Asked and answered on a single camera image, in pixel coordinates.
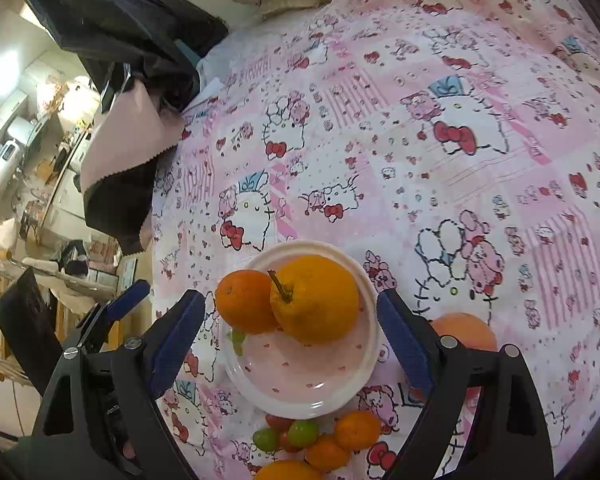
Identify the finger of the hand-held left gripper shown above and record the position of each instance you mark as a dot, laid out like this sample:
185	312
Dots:
130	299

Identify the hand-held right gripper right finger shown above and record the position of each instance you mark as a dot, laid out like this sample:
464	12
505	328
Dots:
405	340

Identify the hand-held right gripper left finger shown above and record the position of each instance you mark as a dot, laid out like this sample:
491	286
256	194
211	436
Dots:
175	345

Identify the red apple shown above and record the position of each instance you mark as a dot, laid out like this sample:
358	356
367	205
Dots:
467	330

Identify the small mandarin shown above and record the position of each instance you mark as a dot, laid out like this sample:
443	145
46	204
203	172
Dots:
327	452
357	429

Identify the pink and white plate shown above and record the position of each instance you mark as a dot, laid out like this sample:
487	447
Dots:
300	375

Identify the red cherry tomato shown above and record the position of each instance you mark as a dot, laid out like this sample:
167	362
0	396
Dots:
287	445
278	421

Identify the pale green grape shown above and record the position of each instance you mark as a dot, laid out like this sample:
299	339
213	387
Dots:
237	342

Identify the small round orange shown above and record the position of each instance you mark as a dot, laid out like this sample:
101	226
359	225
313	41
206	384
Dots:
242	302

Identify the black cloth with zigzag edge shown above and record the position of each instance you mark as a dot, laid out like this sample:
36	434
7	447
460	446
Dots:
117	210

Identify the large orange with stem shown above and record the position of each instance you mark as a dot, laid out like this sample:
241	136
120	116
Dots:
320	300

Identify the pink cloth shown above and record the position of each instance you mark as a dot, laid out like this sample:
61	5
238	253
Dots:
125	140

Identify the pink cartoon printed tablecloth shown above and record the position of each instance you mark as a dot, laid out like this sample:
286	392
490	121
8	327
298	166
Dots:
380	160

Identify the white appliance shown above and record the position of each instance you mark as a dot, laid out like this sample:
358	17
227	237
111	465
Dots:
2	160

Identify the black jacket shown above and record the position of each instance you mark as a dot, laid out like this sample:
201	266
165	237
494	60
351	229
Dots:
125	10

